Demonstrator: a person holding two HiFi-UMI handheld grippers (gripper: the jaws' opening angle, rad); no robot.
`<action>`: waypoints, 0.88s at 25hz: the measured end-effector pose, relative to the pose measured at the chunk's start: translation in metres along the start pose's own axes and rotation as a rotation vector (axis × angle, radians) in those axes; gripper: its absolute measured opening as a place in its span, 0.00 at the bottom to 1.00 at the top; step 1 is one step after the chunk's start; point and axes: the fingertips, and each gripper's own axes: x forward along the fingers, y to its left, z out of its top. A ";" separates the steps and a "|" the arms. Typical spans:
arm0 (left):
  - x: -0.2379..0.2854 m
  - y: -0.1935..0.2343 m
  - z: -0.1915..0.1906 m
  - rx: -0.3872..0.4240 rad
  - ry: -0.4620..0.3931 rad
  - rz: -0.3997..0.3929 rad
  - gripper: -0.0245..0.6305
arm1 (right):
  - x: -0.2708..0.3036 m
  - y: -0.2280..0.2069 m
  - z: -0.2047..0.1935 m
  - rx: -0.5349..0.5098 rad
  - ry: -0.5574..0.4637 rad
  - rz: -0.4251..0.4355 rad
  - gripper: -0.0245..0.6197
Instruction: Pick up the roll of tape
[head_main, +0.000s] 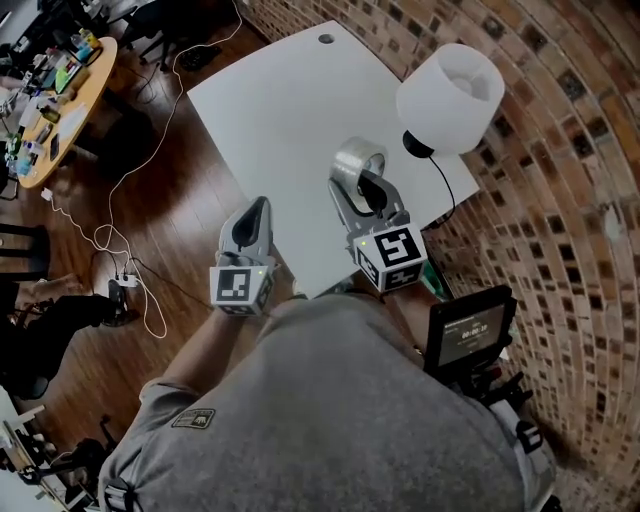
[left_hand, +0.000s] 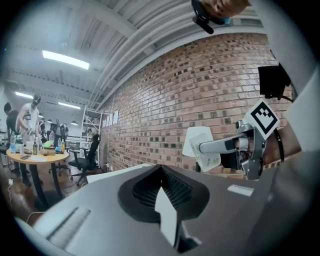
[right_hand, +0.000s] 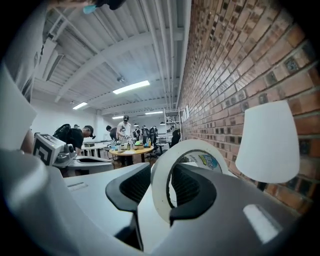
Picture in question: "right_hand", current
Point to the light blue face mask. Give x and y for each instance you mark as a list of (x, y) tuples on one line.
[(89, 9)]

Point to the metal scaffold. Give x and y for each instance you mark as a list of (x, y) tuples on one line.
[(172, 122)]

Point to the yellow bottle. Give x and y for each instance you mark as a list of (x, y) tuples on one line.
[(149, 142)]

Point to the person's left forearm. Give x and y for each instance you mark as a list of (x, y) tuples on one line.
[(27, 142)]

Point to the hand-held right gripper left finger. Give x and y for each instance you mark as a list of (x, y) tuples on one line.
[(37, 215)]

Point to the round wooden table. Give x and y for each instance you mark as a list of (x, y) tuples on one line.
[(132, 150)]

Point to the person's white shirt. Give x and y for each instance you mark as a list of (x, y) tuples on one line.
[(17, 62)]

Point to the long ceiling light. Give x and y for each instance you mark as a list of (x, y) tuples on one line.
[(80, 105), (131, 87), (117, 117), (153, 113)]

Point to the white roll of tape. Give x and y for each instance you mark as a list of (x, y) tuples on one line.
[(160, 185)]

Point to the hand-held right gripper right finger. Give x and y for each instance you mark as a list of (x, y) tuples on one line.
[(225, 200)]

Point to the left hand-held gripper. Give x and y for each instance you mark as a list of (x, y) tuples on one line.
[(46, 150)]

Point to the white lamp shade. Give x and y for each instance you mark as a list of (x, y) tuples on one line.
[(268, 142)]

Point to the white long table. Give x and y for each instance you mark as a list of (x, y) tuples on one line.
[(96, 147)]

